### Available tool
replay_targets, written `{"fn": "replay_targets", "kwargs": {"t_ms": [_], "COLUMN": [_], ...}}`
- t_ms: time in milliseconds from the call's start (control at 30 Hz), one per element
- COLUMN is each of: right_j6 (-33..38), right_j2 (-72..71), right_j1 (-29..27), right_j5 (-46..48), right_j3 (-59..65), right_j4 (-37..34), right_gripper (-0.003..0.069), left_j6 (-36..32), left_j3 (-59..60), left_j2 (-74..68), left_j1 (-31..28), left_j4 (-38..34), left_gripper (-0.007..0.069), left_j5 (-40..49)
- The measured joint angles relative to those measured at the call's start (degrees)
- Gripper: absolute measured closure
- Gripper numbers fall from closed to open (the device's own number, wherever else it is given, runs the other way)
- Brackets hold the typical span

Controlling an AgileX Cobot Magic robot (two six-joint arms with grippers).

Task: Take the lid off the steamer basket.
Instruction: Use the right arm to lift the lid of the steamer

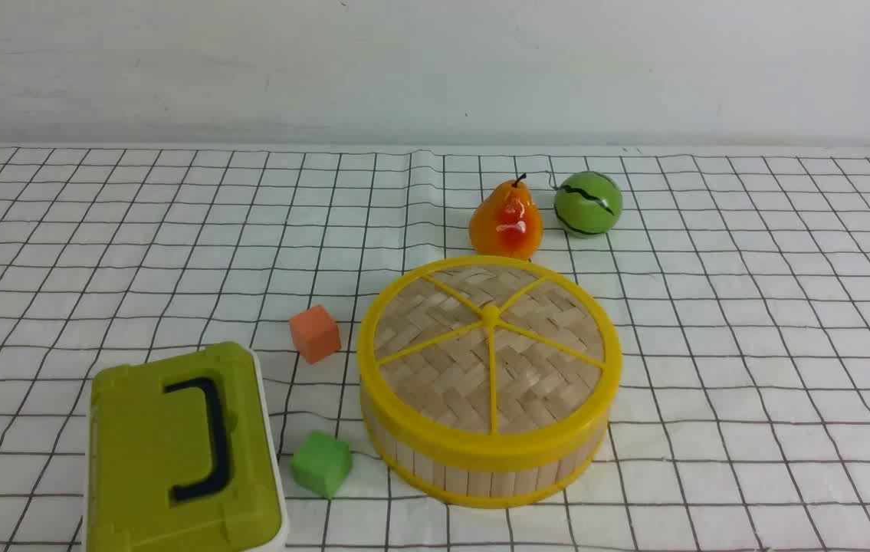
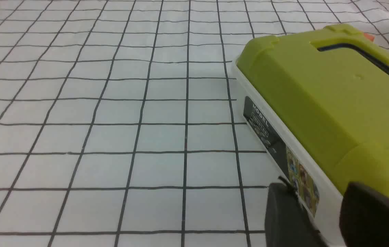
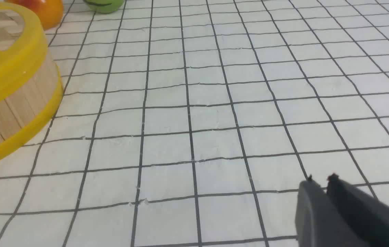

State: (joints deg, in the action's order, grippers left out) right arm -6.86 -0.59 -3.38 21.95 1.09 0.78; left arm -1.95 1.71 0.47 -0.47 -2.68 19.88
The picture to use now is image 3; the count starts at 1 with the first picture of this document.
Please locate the yellow-rimmed bamboo steamer base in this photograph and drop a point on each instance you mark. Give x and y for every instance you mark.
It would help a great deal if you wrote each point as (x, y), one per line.
(28, 109)

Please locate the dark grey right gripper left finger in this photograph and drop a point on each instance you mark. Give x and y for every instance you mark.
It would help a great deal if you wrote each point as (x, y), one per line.
(317, 221)

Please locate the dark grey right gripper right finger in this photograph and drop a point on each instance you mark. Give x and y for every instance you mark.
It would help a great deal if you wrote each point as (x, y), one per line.
(365, 215)

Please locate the yellow-rimmed bamboo steamer lid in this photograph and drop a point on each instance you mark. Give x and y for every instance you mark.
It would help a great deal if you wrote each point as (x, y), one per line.
(21, 61)

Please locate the green cube block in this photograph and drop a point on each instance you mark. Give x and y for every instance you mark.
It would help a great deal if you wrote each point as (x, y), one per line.
(104, 6)

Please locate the white black-grid tablecloth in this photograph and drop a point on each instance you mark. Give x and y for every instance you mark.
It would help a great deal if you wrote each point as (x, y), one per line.
(191, 123)

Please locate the orange cube block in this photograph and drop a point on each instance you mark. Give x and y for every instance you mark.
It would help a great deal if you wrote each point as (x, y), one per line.
(50, 12)

